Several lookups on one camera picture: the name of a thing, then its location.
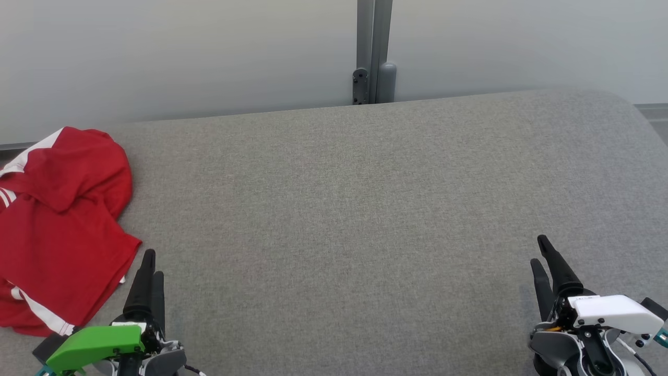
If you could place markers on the grey fabric sofa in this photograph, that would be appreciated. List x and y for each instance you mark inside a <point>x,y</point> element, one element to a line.
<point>339,219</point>

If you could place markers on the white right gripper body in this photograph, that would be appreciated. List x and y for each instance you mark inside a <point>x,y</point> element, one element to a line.
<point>610,310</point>

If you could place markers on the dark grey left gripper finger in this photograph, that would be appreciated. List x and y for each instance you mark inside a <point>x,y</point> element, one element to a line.
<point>143,287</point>
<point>159,297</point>

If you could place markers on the grey rounded cylinder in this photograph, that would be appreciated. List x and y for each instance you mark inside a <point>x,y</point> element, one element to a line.
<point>386,83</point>

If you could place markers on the grey metal post bracket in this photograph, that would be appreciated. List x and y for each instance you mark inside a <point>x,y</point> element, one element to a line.
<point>373,36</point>

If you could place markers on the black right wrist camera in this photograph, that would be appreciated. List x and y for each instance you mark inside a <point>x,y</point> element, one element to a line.
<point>656,308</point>

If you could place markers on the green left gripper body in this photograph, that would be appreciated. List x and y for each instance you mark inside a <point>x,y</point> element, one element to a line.
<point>94,344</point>

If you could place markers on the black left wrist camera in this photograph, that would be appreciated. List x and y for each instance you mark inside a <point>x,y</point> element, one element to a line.
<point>49,347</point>

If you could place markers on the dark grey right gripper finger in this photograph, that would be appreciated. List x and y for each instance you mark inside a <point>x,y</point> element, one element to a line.
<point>563,274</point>
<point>544,292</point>

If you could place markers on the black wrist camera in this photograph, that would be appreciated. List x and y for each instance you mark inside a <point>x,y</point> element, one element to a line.
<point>656,308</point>
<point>49,347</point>

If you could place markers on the red and white basketball jersey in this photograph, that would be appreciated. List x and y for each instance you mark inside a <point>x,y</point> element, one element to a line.
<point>57,256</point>

